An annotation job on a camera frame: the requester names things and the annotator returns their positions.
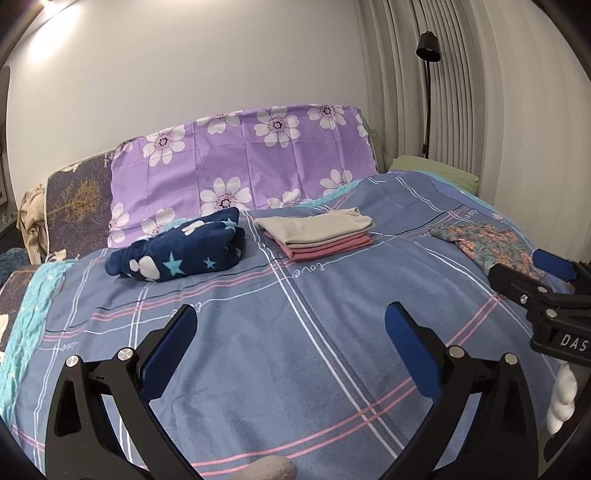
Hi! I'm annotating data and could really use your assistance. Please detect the dark teal knitted blanket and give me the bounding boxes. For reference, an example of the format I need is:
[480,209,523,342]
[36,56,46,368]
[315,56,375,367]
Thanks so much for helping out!
[0,247,36,285]

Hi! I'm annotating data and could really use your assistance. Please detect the navy star fleece bundle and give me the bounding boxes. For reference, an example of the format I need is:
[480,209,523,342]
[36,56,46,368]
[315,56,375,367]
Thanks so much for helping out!
[105,207,245,282]

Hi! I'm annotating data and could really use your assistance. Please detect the dark tree-print pillow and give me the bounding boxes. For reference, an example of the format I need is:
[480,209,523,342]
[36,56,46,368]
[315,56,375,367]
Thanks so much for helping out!
[45,151,114,259]

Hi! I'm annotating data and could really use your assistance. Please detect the beige long-sleeve shirt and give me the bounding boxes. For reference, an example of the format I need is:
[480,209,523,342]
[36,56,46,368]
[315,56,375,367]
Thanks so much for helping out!
[256,208,374,247]

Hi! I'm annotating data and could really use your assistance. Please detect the grey pleated curtain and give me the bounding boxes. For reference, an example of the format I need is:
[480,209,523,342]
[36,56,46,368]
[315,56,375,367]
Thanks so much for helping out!
[356,1,590,250]

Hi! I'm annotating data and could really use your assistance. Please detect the beige crumpled clothes pile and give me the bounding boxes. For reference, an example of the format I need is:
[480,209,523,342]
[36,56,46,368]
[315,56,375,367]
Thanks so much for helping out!
[17,184,48,258]

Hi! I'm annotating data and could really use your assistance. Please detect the floral patterned garment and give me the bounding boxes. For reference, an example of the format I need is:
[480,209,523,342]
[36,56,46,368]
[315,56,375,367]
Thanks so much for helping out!
[430,222,544,280]

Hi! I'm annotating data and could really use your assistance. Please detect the teal quilted blanket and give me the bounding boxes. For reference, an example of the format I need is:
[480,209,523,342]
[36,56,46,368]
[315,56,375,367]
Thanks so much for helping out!
[1,260,75,425]

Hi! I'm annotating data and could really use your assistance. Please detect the right white-gloved hand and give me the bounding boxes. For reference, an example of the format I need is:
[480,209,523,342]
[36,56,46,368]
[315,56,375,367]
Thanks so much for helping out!
[546,363,578,436]

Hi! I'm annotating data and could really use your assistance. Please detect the dark deer-print duvet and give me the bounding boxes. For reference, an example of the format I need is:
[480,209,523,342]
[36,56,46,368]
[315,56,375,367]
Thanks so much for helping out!
[0,265,38,354]

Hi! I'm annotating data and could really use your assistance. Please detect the left white-gloved hand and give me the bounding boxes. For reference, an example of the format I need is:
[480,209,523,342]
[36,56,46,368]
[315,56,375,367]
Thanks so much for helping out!
[228,455,297,480]

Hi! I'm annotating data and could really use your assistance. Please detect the purple floral pillow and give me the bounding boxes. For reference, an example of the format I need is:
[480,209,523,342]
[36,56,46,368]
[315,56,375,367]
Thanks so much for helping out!
[107,103,378,248]

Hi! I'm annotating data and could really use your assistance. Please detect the black floor lamp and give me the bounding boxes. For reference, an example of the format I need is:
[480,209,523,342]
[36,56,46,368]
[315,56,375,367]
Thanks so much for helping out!
[416,31,442,158]

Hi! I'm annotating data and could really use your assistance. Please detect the folded pink garment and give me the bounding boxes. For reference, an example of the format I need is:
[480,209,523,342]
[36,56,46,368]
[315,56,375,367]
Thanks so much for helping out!
[264,232,372,262]

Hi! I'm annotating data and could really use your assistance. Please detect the blue plaid bed sheet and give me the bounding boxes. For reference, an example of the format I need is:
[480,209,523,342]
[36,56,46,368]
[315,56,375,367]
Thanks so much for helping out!
[8,173,558,479]

